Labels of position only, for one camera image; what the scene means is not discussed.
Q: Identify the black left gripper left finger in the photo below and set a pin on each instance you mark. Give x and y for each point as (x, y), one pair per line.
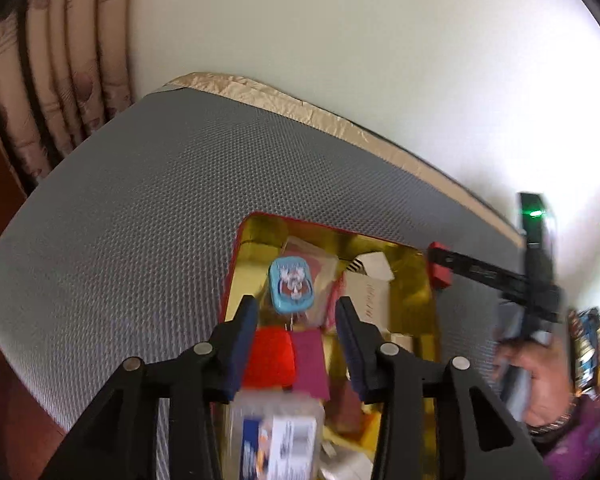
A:
(116, 436)

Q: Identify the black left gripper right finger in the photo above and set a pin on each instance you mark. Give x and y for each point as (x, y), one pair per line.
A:
(476, 437)

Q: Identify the clear box with label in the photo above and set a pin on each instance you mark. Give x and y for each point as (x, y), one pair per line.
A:
(272, 435)

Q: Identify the blue cartoon tape measure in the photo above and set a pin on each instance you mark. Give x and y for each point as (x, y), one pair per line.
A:
(290, 285)

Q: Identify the red rectangular block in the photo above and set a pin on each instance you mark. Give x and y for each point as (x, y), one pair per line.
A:
(440, 277)

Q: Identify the clear box with red cards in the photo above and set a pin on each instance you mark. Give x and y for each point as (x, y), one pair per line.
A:
(323, 269)

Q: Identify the person's right hand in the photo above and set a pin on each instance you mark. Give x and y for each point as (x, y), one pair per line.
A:
(550, 398)

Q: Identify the pink eraser block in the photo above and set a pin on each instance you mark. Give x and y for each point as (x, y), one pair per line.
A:
(311, 374)

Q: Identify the gold tin box red rim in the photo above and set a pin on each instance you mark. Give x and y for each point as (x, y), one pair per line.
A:
(351, 427)

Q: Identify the purple patterned clothing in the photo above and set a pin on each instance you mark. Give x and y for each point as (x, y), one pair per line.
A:
(571, 451)

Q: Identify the orange red rounded block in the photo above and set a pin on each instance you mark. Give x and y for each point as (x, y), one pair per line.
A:
(271, 360)

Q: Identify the black white zigzag card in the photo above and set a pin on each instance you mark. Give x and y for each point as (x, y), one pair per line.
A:
(373, 264)

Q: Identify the grey honeycomb table mat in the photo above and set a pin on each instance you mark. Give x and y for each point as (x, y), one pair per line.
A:
(124, 248)

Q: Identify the beige patterned curtain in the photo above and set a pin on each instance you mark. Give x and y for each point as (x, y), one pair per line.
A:
(64, 73)

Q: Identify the black camera with green light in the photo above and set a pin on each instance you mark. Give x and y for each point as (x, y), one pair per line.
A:
(537, 222)

